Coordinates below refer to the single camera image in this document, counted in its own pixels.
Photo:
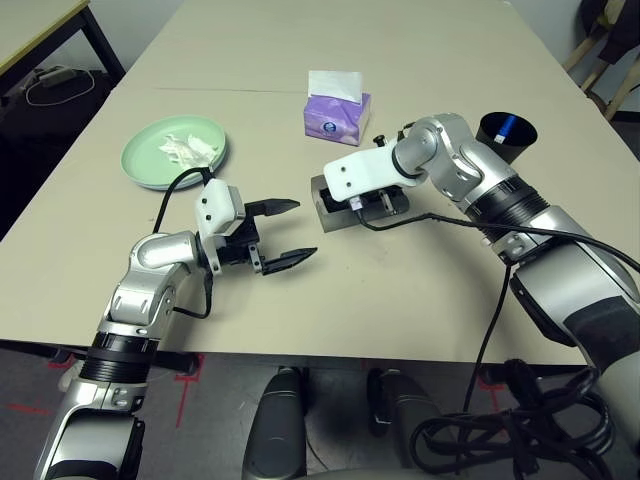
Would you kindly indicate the robot right leg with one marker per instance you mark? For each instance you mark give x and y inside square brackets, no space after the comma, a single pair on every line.
[400,405]

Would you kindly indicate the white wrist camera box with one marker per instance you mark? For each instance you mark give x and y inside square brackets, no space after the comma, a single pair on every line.
[360,172]
[215,200]

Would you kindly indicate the wooden stool with black jacket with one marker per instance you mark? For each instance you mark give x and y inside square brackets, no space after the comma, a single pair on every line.
[620,35]

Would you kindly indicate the black cup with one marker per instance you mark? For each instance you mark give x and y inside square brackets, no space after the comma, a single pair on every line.
[487,135]

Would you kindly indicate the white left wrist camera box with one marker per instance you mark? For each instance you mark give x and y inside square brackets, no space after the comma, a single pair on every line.
[215,200]

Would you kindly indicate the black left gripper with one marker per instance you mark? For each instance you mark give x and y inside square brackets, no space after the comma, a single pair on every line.
[240,247]

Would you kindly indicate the blue marker white cap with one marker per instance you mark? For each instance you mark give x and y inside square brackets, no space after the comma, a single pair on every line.
[508,124]

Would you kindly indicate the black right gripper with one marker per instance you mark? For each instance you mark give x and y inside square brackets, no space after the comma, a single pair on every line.
[385,201]

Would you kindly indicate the light green plate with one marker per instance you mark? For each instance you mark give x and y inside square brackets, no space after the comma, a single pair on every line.
[145,150]

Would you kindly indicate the robot left leg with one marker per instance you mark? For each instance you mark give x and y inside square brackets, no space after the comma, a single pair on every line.
[275,425]

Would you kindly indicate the white tissue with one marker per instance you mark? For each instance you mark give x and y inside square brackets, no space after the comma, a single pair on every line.
[190,150]

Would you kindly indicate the robot leg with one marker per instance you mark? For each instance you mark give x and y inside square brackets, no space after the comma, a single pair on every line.
[400,405]
[275,425]

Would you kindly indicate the purple tissue pack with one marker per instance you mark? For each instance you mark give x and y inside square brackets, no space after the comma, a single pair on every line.
[332,120]

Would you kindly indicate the grey power strip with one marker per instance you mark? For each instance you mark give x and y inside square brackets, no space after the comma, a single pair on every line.
[55,75]

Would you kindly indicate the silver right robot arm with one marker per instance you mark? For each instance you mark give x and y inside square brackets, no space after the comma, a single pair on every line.
[450,145]

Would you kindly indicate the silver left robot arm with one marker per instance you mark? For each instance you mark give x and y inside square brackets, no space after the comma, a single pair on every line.
[160,250]

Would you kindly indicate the grey robot torso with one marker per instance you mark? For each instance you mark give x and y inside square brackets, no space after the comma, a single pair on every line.
[350,475]

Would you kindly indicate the beige side table black frame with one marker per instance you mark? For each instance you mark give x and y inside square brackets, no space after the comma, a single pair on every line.
[30,25]

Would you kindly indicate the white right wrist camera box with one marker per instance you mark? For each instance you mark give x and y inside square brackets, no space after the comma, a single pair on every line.
[360,172]

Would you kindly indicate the grey glasses case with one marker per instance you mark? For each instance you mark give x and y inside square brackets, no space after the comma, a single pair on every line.
[345,222]

